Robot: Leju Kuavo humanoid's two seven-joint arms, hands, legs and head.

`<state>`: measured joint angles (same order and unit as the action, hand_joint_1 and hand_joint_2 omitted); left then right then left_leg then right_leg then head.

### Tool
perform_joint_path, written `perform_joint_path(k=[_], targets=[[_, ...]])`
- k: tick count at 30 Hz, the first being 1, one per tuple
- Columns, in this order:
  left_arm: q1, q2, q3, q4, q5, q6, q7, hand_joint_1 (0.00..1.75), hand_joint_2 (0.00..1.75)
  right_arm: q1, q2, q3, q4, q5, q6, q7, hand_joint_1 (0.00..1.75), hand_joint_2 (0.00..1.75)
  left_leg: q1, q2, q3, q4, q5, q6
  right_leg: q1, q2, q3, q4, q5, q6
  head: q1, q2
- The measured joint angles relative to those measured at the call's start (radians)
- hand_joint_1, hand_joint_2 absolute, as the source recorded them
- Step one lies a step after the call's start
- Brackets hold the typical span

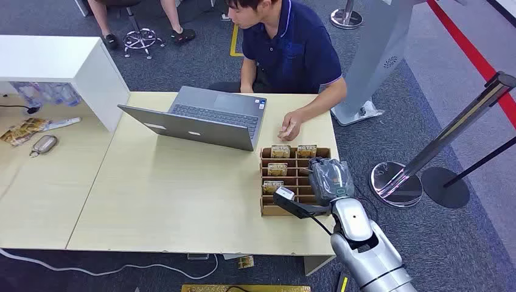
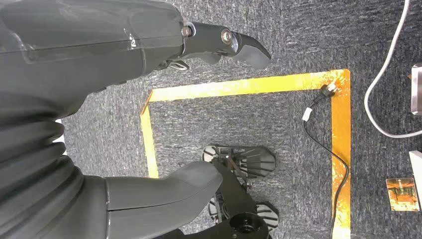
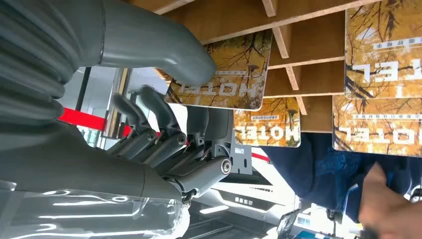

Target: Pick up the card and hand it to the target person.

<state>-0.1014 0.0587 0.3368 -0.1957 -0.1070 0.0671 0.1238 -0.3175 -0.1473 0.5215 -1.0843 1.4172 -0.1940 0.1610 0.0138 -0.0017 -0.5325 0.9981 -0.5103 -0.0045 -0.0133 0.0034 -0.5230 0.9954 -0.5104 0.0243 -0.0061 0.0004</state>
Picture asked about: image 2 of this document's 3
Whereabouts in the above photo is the white panel edge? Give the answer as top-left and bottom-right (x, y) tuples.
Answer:
(409, 150), (422, 199)

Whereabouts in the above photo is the yellow floor tape outline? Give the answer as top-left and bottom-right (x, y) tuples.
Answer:
(140, 68), (352, 239)

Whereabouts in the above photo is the black cable with white tag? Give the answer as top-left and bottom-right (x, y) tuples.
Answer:
(302, 84), (350, 239)

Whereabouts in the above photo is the ribbed grey left arm sleeve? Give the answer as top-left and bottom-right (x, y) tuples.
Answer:
(0, 114), (85, 239)

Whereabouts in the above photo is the black robot leg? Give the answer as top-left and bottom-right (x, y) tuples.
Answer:
(155, 154), (270, 239)

